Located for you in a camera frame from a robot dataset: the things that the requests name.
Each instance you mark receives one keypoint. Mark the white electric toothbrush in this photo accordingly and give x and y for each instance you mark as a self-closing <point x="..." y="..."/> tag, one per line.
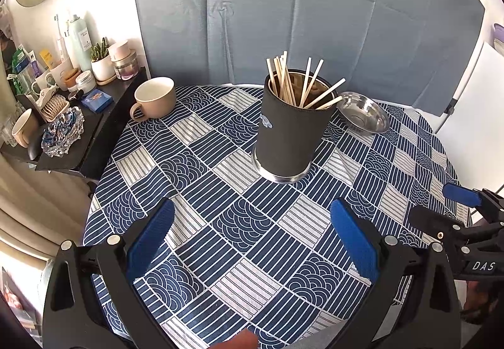
<point x="61" y="38"/>

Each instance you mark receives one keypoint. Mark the grey-blue backdrop cloth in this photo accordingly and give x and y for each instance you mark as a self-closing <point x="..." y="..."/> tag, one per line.
<point x="275" y="10"/>

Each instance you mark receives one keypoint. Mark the green packets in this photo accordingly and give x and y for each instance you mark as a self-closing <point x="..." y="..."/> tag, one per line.
<point x="21" y="65"/>

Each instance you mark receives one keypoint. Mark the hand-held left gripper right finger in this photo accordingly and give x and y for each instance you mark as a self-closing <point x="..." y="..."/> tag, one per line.
<point x="354" y="239"/>

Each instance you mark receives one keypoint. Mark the black side shelf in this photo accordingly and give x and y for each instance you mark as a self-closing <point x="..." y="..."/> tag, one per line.
<point x="106" y="128"/>

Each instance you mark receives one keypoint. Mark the pale green white bottle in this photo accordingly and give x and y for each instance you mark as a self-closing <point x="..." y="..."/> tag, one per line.
<point x="82" y="46"/>

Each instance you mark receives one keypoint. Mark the small beige cup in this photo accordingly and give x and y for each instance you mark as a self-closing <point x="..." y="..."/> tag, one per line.
<point x="23" y="128"/>

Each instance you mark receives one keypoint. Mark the beige mug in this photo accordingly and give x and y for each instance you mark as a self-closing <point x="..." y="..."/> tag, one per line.
<point x="155" y="97"/>

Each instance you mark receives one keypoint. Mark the small white jar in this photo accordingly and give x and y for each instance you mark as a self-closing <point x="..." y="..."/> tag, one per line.
<point x="85" y="82"/>

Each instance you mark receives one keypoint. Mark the blue patterned tablecloth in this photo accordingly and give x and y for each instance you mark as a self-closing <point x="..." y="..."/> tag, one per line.
<point x="244" y="223"/>

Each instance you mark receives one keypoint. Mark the yellow tube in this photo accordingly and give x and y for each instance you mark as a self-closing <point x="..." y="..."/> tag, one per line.
<point x="46" y="58"/>

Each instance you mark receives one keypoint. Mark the pink lidded jar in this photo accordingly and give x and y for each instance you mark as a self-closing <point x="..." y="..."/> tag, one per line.
<point x="119" y="51"/>

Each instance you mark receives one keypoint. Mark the white foam board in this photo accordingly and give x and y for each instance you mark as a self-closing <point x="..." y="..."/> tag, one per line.
<point x="472" y="97"/>

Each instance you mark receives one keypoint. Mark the crinkled glass dish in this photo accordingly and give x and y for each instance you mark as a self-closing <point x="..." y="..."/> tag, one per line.
<point x="63" y="132"/>

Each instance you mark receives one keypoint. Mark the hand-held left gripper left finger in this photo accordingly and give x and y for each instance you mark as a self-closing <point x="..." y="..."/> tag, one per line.
<point x="151" y="235"/>

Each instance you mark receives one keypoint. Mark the stainless steel dish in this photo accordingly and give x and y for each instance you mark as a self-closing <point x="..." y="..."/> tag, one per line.
<point x="366" y="115"/>

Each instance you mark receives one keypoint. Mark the white mug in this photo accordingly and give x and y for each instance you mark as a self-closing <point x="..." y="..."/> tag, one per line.
<point x="45" y="82"/>

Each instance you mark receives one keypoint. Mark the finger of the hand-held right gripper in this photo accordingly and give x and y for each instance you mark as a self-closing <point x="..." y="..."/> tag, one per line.
<point x="433" y="225"/>
<point x="460" y="193"/>

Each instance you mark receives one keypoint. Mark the person's grey trouser leg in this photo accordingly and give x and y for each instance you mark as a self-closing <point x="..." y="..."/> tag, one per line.
<point x="323" y="337"/>

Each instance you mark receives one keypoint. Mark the blue box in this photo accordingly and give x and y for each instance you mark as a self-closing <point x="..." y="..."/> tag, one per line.
<point x="97" y="102"/>

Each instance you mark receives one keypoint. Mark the black clip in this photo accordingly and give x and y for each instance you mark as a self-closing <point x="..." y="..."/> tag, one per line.
<point x="451" y="106"/>

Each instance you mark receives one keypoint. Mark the wooden hair brush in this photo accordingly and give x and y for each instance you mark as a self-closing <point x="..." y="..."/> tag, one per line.
<point x="55" y="107"/>

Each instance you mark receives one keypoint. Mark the potted succulent white pot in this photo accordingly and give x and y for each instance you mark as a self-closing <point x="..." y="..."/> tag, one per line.
<point x="103" y="67"/>

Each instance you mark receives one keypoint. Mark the black cylindrical utensil holder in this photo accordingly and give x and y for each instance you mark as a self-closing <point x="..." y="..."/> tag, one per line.
<point x="291" y="136"/>

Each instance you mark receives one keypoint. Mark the glass jar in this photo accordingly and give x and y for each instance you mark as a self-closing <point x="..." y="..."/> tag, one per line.
<point x="126" y="67"/>

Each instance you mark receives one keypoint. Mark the group of wooden chopsticks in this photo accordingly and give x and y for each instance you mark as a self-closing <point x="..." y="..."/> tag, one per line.
<point x="285" y="89"/>

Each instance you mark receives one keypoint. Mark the beige curtain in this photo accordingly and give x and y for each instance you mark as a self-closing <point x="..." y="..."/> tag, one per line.
<point x="31" y="207"/>

